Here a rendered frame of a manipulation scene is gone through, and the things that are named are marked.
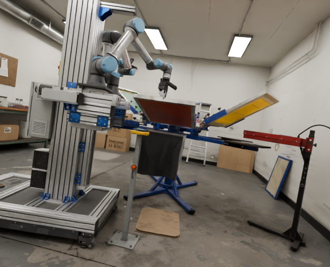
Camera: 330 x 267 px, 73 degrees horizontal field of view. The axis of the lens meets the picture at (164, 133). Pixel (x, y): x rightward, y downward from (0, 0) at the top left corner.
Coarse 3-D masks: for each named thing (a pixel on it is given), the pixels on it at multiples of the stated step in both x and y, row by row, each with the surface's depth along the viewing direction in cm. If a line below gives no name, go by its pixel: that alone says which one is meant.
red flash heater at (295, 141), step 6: (246, 132) 256; (252, 132) 252; (258, 132) 248; (252, 138) 252; (258, 138) 248; (264, 138) 244; (270, 138) 240; (276, 138) 236; (282, 138) 232; (288, 138) 229; (294, 138) 226; (300, 138) 222; (306, 138) 229; (288, 144) 229; (294, 144) 226; (300, 144) 230; (306, 144) 233
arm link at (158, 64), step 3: (156, 60) 204; (159, 60) 202; (153, 63) 210; (156, 63) 203; (159, 63) 202; (162, 63) 204; (153, 66) 210; (156, 66) 204; (159, 66) 204; (162, 66) 205; (165, 66) 207; (162, 69) 208; (165, 69) 208
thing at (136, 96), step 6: (138, 96) 209; (144, 96) 208; (150, 96) 207; (156, 96) 207; (138, 102) 221; (162, 102) 208; (168, 102) 205; (174, 102) 203; (180, 102) 203; (186, 102) 202; (192, 102) 201; (192, 108) 208; (144, 114) 258; (192, 114) 226; (192, 120) 245; (180, 126) 278; (192, 126) 267
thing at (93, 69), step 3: (93, 57) 178; (96, 57) 176; (99, 57) 176; (93, 60) 177; (96, 60) 175; (93, 63) 177; (93, 66) 177; (93, 69) 177; (96, 69) 175; (93, 72) 177; (96, 72) 177; (99, 72) 176
